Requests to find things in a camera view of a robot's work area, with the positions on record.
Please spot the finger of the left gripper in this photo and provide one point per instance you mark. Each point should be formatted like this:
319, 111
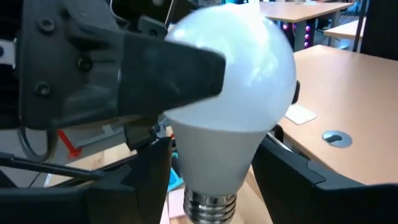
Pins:
297, 91
155, 74

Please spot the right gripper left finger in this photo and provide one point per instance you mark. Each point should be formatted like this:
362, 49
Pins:
93, 205

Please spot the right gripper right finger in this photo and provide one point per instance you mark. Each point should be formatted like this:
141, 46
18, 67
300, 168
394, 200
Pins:
311, 202

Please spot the white LED lightbulb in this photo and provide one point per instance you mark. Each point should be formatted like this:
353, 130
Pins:
242, 93

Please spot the white rectangular desk plate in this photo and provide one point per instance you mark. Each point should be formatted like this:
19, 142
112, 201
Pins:
300, 114

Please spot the large beige desk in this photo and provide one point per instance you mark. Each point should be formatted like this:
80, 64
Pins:
351, 93

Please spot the device with pink lights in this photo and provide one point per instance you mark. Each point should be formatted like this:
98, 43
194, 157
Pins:
306, 34

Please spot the pink sponge pad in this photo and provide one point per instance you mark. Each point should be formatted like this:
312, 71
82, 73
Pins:
164, 216

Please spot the small beige desk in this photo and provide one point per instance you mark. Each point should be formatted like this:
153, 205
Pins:
298, 11
343, 31

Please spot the pink sticky note pad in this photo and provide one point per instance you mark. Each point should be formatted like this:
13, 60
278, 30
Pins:
176, 203

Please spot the teal plastic tray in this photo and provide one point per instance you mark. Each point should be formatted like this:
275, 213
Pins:
174, 177

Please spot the black partition panel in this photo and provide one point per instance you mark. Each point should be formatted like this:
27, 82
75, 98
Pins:
381, 28

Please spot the black aluminium table frame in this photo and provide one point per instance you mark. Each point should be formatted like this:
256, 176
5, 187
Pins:
46, 166

